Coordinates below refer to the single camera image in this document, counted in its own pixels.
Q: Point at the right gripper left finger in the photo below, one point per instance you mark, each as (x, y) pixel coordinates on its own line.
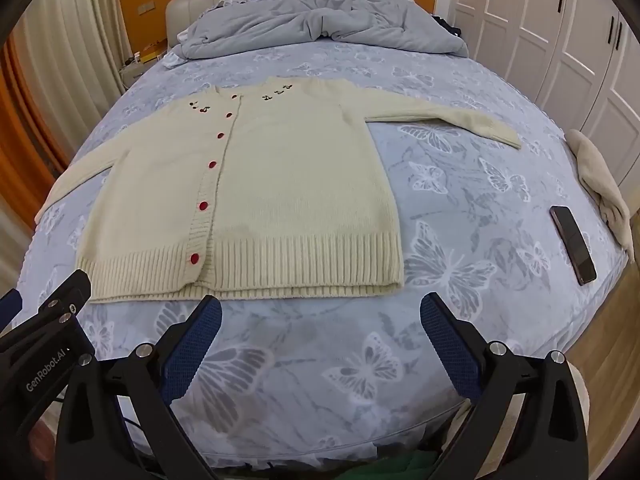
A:
(93, 440)

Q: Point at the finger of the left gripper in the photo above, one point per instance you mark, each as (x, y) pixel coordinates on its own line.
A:
(60, 304)

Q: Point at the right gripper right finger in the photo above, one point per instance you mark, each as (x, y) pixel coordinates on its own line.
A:
(528, 417)

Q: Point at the cream knit cardigan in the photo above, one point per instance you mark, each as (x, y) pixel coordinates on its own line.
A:
(267, 191)

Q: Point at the orange curtain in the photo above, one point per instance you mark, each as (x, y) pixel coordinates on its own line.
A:
(31, 159)

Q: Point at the black smartphone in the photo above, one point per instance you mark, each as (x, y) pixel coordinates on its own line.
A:
(574, 244)

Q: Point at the bedside table with items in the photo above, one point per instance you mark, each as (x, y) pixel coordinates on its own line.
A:
(141, 62)

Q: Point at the beige folded garment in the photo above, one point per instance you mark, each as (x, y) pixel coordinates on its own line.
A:
(596, 178)

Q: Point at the cream curtain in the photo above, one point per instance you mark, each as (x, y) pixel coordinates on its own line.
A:
(71, 52)

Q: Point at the white wardrobe doors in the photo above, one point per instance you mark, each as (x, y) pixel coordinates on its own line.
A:
(578, 60)

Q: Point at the grey rumpled duvet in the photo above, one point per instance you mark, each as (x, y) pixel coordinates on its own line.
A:
(262, 24)

